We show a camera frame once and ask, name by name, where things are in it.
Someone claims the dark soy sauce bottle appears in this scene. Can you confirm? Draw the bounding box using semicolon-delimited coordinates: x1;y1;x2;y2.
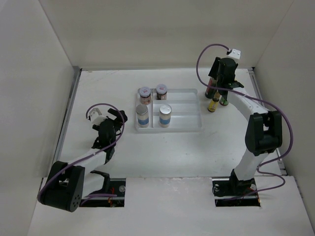
205;77;217;99

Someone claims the red sauce bottle yellow cap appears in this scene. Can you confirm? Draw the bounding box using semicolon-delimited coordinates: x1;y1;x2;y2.
220;96;229;106

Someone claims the blue label jar silver lid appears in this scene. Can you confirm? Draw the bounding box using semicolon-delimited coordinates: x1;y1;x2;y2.
136;104;149;128

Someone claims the orange spice jar white lid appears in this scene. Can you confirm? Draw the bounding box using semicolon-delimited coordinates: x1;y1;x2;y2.
139;87;151;105

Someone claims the dark spice jar white lid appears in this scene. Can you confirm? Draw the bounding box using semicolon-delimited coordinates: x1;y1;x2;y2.
156;84;167;100

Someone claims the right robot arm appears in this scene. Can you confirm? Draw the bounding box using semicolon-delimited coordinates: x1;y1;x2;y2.
209;57;283;196

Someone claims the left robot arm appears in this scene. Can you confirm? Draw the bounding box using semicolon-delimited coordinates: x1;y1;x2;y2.
37;104;128;212

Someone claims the small yellow label bottle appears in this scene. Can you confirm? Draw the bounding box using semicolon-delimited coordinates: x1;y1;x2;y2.
208;91;221;112

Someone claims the white divided organizer tray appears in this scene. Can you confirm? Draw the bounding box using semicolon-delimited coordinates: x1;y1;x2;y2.
135;88;202;133

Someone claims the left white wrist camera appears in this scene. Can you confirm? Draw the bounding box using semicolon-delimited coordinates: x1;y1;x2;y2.
87;107;106;125

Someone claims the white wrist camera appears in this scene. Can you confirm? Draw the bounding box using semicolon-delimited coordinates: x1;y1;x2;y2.
87;107;106;125
226;49;241;60

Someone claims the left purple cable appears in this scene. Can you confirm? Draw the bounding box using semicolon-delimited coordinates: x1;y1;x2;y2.
37;103;126;207

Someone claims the purple cable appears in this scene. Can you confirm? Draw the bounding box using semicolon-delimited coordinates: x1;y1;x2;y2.
196;43;295;201
37;103;126;207

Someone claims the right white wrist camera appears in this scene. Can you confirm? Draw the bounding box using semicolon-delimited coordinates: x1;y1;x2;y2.
226;49;241;60

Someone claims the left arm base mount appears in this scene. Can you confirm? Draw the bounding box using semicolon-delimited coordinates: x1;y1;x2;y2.
80;171;126;207

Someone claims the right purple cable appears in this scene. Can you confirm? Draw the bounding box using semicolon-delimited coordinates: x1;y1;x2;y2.
196;43;295;201

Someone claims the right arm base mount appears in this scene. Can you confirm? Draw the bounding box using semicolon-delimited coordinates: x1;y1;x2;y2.
212;178;260;207

